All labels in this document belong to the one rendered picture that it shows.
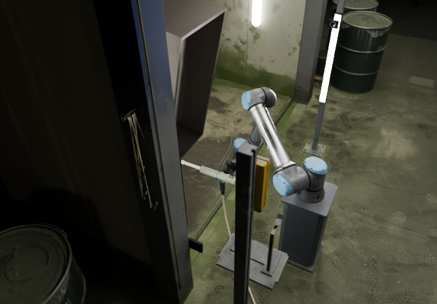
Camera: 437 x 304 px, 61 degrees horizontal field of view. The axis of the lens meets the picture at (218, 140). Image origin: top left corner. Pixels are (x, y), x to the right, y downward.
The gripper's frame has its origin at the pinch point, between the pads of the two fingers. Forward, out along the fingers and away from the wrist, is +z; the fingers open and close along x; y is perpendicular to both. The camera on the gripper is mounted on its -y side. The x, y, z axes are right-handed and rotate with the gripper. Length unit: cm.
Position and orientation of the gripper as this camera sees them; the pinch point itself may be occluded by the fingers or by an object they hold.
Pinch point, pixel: (221, 179)
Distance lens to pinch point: 280.2
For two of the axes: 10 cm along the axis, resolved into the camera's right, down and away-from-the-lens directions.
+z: -4.8, 5.4, -6.9
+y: 0.0, 7.9, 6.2
